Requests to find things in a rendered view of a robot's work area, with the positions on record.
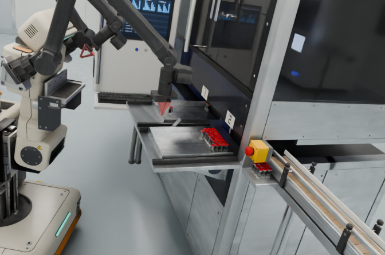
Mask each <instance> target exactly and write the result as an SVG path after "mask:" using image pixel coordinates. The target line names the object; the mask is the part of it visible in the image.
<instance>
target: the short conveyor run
mask: <svg viewBox="0 0 385 255"><path fill-rule="evenodd" d="M272 154H273V155H274V156H271V159H270V161H269V162H267V164H268V165H269V167H270V168H272V173H271V176H272V177H273V179H274V180H275V181H276V182H277V183H278V185H277V187H274V189H275V190H276V191H277V192H278V193H279V195H280V196H281V197H282V198H283V200H284V201H285V202H286V203H287V204H288V205H289V206H290V208H291V209H292V210H293V211H294V212H295V213H296V214H297V216H298V217H299V218H300V219H301V220H302V221H303V223H304V224H305V225H306V226H307V228H308V229H309V230H310V231H311V232H312V233H313V234H314V236H315V237H316V238H317V239H318V240H319V241H320V242H321V244H322V245H323V246H324V247H325V248H326V250H327V251H328V252H329V253H330V254H331V255H385V242H384V241H383V240H382V239H381V238H380V237H379V234H380V232H381V229H382V228H381V227H380V226H383V224H384V222H383V220H381V219H378V220H377V222H376V223H377V224H375V225H374V227H373V229H370V228H369V227H368V226H367V225H366V224H365V223H364V222H363V221H362V220H361V219H360V218H359V217H358V216H357V215H356V214H354V213H353V212H352V211H351V210H350V209H349V208H348V207H347V206H346V205H345V204H344V203H343V202H342V201H341V200H340V199H339V198H338V197H336V196H335V195H334V194H333V193H332V192H331V191H330V190H329V189H328V188H326V187H325V186H324V185H323V184H322V183H321V182H320V181H319V180H318V179H317V178H316V177H315V176H314V172H315V168H314V166H317V163H316V162H312V166H310V169H306V168H305V167H304V166H303V165H302V164H301V163H300V162H299V161H298V160H297V159H296V158H295V157H294V156H292V155H291V154H290V153H289V152H288V151H287V150H285V152H284V154H285V155H286V156H281V155H279V154H278V153H277V152H276V151H275V150H274V151H273V153H272Z"/></svg>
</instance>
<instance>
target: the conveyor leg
mask: <svg viewBox="0 0 385 255"><path fill-rule="evenodd" d="M295 217H296V213H295V212H294V211H293V210H292V209H291V208H290V206H289V205H288V204H287V205H286V208H285V211H284V215H283V217H282V220H281V223H280V226H279V228H278V232H277V235H276V238H275V240H274V244H273V246H272V249H271V252H270V255H282V253H283V251H284V247H285V245H286V242H287V239H288V237H289V233H290V231H291V228H292V225H293V223H294V219H295Z"/></svg>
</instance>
